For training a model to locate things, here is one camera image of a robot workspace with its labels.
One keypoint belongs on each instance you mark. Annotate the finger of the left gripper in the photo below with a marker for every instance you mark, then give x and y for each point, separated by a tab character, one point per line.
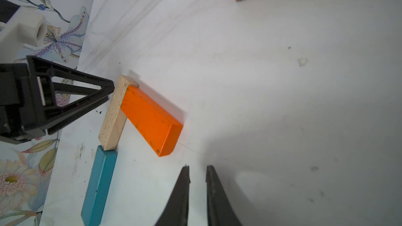
60	95

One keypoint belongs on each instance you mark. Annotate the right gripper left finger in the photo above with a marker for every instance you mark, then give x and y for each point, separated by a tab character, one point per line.
176	210

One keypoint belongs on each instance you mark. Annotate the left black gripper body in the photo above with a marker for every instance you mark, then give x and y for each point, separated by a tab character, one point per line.
16	101

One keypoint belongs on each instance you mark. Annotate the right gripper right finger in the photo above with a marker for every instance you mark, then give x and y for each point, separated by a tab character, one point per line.
219	209

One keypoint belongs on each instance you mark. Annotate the natural block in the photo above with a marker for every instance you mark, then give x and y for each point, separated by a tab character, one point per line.
115	118

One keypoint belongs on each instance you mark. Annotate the teal wooden block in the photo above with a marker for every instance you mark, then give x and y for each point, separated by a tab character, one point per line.
98	187

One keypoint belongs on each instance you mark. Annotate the orange block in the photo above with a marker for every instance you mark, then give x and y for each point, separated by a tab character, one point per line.
160	129

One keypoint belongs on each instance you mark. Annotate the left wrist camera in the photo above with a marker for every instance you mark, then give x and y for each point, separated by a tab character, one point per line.
19	26

